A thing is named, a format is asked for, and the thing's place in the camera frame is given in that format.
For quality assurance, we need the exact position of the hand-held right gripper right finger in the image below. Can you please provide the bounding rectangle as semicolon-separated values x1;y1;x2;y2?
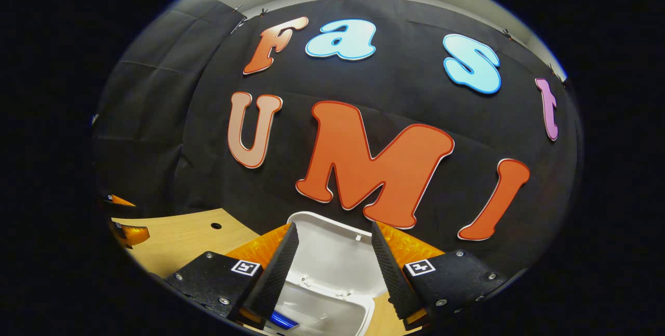
371;221;510;326

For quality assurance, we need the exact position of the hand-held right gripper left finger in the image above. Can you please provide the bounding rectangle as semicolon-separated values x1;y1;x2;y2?
165;222;300;326

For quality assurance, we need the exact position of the silver blue pop can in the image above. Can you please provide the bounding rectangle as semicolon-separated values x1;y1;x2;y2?
270;311;299;329

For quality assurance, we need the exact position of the white desktop garbage bin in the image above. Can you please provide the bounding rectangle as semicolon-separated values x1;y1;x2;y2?
265;211;390;336

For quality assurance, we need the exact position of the wooden desktop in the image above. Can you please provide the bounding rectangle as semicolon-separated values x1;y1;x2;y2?
112;208;432;336

